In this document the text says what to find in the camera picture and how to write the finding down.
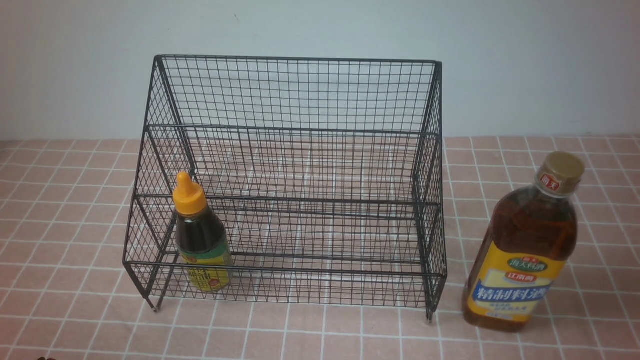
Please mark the black wire mesh rack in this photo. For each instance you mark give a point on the black wire mesh rack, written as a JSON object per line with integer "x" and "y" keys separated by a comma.
{"x": 327, "y": 174}

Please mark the large amber cooking wine bottle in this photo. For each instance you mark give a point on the large amber cooking wine bottle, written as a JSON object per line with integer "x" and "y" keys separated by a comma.
{"x": 532, "y": 233}

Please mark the small dark sauce bottle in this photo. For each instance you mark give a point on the small dark sauce bottle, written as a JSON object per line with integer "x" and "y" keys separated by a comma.
{"x": 201, "y": 237}

